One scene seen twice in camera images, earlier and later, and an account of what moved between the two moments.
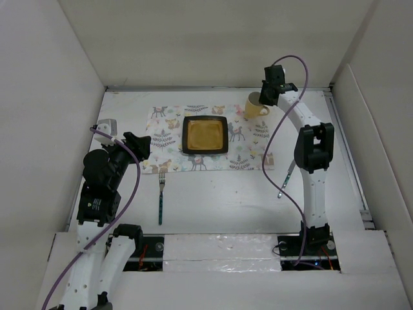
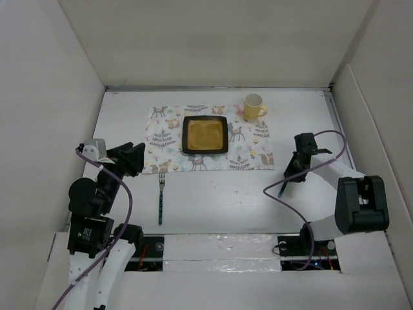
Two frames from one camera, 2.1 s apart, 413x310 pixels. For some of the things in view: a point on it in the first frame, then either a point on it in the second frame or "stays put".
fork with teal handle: x=162 y=179 stays put
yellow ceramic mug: x=253 y=107 stays put
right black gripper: x=263 y=99 → x=290 y=168
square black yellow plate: x=204 y=134 stays put
